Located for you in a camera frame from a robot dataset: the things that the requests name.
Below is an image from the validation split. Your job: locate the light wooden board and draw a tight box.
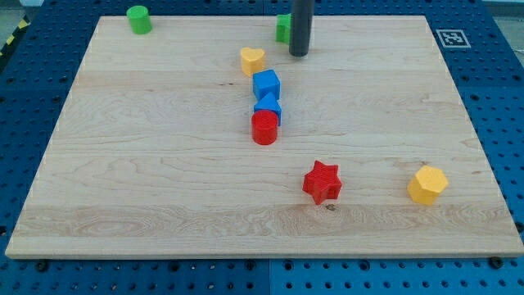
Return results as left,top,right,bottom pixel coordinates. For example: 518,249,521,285
6,16,523,260

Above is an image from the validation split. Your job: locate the blue triangle block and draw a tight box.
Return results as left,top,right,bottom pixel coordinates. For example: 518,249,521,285
254,93,282,125

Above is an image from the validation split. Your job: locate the yellow heart block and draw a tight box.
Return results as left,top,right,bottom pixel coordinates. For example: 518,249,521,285
240,47,265,77

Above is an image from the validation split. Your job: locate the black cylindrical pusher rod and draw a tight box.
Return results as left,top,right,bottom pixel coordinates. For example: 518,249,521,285
289,0,314,57

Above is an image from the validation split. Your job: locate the yellow hexagon block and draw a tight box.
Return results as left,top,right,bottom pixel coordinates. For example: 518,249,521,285
407,166,449,206

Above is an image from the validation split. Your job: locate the red star block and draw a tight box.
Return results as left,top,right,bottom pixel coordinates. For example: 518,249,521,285
302,160,342,205

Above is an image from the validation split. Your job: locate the blue cube block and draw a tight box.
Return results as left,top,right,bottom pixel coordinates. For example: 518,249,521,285
252,69,281,100

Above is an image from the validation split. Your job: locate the green cylinder block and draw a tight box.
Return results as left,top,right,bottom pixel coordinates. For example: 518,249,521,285
126,5,152,34

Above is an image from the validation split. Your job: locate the white fiducial marker tag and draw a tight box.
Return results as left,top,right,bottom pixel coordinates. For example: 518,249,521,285
436,29,471,48

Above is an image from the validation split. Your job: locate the red cylinder block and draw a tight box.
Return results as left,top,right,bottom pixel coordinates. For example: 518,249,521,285
251,110,278,145

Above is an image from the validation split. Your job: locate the green star block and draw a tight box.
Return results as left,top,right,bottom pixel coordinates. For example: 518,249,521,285
275,13,291,44

